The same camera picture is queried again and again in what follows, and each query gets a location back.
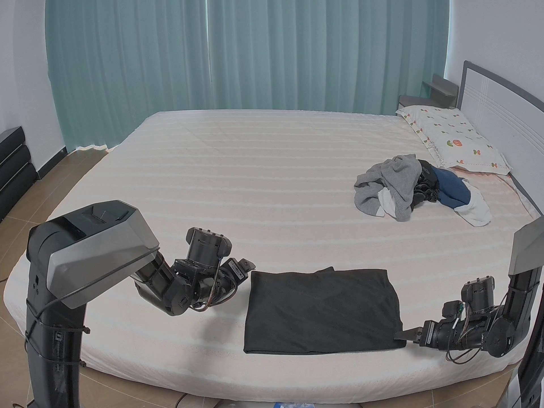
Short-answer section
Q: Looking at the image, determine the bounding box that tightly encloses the black T-shirt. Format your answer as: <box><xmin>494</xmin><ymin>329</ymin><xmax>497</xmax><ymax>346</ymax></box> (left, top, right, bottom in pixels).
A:
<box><xmin>243</xmin><ymin>266</ymin><xmax>407</xmax><ymax>354</ymax></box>

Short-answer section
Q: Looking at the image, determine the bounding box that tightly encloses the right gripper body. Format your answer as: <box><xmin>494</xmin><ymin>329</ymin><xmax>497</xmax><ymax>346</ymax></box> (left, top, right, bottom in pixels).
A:
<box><xmin>421</xmin><ymin>320</ymin><xmax>462</xmax><ymax>350</ymax></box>

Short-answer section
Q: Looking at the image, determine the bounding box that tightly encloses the blue-green curtain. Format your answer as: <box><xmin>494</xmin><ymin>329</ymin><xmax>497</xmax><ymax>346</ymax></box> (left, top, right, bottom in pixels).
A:
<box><xmin>44</xmin><ymin>0</ymin><xmax>212</xmax><ymax>151</ymax></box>
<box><xmin>206</xmin><ymin>0</ymin><xmax>451</xmax><ymax>116</ymax></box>

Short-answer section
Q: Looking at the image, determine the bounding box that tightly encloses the black cable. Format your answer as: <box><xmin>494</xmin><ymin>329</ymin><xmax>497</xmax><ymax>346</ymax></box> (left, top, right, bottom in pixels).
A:
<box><xmin>25</xmin><ymin>247</ymin><xmax>162</xmax><ymax>347</ymax></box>

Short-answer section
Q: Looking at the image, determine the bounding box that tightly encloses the bed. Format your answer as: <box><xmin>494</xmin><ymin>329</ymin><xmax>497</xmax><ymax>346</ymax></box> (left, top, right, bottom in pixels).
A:
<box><xmin>3</xmin><ymin>61</ymin><xmax>544</xmax><ymax>402</ymax></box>

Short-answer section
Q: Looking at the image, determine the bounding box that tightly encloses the black chest of drawers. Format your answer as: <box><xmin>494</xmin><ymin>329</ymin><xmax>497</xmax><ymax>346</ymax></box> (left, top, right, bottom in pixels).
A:
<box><xmin>0</xmin><ymin>127</ymin><xmax>38</xmax><ymax>222</ymax></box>

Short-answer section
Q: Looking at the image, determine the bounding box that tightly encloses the white garment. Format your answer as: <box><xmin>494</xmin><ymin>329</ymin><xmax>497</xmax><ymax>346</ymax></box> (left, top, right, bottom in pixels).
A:
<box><xmin>455</xmin><ymin>179</ymin><xmax>493</xmax><ymax>228</ymax></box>

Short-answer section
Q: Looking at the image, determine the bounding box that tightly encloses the dark blue garment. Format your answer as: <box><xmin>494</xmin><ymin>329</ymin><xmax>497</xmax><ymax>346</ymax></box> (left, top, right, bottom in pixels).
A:
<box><xmin>433</xmin><ymin>169</ymin><xmax>472</xmax><ymax>208</ymax></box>

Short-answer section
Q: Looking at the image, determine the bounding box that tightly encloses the grey bedside table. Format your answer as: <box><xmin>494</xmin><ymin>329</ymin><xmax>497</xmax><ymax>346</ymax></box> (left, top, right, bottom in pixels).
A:
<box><xmin>398</xmin><ymin>73</ymin><xmax>459</xmax><ymax>109</ymax></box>

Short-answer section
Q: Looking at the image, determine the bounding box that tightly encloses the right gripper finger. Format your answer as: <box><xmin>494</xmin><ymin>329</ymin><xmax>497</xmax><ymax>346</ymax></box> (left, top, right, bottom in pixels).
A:
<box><xmin>394</xmin><ymin>328</ymin><xmax>424</xmax><ymax>343</ymax></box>

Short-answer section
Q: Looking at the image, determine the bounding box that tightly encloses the black garment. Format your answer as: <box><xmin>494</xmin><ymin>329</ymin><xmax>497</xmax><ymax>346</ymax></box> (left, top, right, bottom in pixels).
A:
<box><xmin>411</xmin><ymin>160</ymin><xmax>441</xmax><ymax>211</ymax></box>

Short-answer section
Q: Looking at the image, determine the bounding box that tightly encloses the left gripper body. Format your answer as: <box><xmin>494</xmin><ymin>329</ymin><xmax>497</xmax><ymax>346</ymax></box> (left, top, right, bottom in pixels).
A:
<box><xmin>212</xmin><ymin>258</ymin><xmax>249</xmax><ymax>303</ymax></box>

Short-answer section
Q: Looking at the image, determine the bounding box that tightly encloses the white printed pillow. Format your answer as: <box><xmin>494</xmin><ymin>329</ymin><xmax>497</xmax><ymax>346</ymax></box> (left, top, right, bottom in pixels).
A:
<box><xmin>396</xmin><ymin>105</ymin><xmax>513</xmax><ymax>174</ymax></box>

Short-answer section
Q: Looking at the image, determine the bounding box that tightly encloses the grey garment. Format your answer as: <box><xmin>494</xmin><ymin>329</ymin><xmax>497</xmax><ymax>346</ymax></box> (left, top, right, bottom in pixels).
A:
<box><xmin>354</xmin><ymin>154</ymin><xmax>422</xmax><ymax>222</ymax></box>

